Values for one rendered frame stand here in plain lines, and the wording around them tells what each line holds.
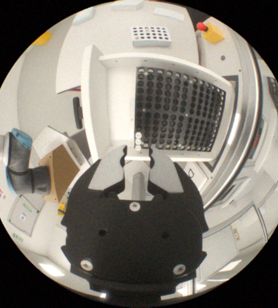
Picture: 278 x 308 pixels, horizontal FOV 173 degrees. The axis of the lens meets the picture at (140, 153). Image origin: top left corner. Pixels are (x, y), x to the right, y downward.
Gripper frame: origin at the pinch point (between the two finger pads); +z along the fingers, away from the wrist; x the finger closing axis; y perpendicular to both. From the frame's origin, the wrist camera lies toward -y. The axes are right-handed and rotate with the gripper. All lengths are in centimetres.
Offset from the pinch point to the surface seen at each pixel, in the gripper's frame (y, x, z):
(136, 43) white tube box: -28.2, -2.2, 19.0
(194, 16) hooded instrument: -88, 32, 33
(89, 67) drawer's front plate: -13.2, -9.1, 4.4
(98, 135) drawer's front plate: 0.7, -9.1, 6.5
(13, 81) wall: -147, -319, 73
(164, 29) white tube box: -37.1, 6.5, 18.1
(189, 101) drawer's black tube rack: -7.8, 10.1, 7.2
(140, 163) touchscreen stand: 75, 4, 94
